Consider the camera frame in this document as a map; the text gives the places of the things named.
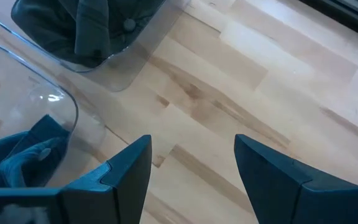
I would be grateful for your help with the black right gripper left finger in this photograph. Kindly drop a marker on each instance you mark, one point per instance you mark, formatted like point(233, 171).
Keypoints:
point(104, 199)

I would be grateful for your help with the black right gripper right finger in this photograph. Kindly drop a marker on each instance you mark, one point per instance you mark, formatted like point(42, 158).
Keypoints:
point(291, 193)

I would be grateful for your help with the navy blue baseball cap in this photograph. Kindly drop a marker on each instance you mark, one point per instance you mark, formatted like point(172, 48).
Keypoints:
point(17, 161)

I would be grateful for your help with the dark grey baseball cap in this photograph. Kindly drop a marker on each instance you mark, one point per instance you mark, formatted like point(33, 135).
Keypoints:
point(89, 37)

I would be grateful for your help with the clear plastic bin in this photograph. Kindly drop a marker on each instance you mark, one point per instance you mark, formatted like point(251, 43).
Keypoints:
point(141, 62)
point(11, 87)

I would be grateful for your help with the black metal table frame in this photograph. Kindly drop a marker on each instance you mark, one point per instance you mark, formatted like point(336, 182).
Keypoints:
point(353, 15)

